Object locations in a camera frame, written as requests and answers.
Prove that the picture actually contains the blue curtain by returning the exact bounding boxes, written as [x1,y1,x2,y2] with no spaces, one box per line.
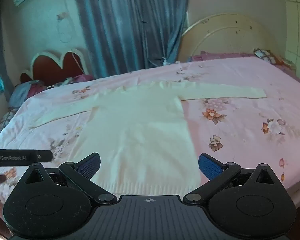
[74,0,190,79]

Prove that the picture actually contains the dark patterned blanket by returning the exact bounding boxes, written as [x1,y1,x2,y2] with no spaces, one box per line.
[0,107,19,137]

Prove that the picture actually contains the cream arched headboard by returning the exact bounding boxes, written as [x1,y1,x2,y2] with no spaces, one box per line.
[177,14,278,63]

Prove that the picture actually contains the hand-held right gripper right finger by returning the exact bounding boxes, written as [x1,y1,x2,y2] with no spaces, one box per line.
[182,152,282,205]

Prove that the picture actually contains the cream panelled wardrobe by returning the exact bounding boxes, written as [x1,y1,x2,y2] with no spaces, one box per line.
[284,0,300,85]

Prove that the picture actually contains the pink floral bed sheet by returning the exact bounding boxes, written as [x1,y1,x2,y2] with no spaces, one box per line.
[0,55,300,207]

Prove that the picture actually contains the pile of clothes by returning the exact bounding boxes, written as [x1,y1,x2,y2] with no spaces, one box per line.
[8,79,49,108]

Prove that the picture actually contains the white knit sweater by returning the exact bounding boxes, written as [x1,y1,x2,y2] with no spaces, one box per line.
[29,80,267,195]

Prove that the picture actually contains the patterned pillow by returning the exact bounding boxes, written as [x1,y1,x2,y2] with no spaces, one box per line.
[254,48,297,70]

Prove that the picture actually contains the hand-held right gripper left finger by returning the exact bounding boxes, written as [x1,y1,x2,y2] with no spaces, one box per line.
[25,152,118,205]

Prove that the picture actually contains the pink pillow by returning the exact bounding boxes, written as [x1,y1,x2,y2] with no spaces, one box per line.
[189,51,257,62]

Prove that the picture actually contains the red heart-shaped headboard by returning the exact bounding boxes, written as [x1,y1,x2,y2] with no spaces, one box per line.
[20,49,94,85]

